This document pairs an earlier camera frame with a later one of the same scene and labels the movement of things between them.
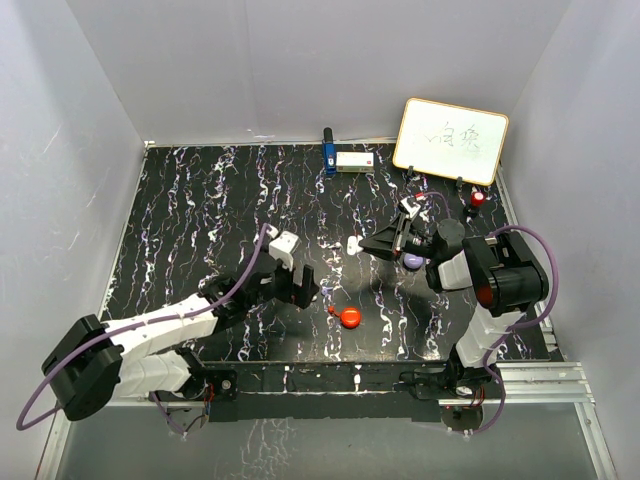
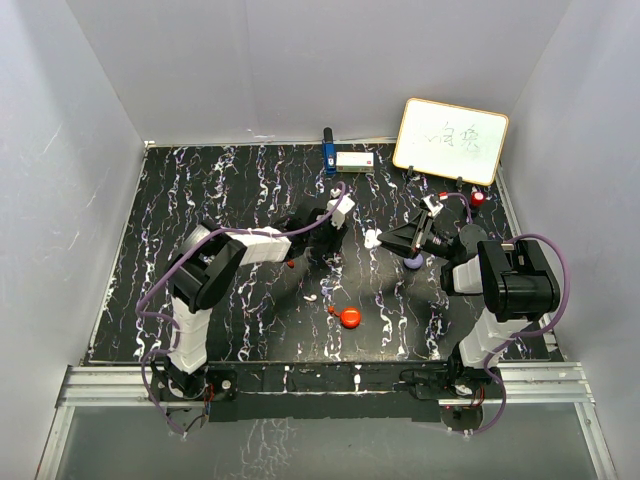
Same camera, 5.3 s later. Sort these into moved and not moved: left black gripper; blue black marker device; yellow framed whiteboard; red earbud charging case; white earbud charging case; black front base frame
Moved: white earbud charging case; left black gripper
Not moved: blue black marker device; yellow framed whiteboard; black front base frame; red earbud charging case
